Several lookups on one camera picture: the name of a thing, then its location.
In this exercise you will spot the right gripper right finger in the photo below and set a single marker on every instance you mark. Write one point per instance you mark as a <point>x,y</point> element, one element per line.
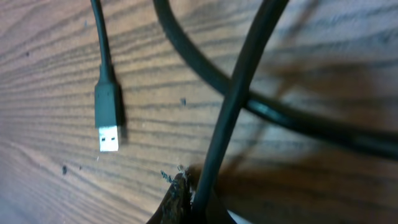
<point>216,212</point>

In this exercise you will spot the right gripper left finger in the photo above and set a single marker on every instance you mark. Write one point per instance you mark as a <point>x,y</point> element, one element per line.
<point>175,206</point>

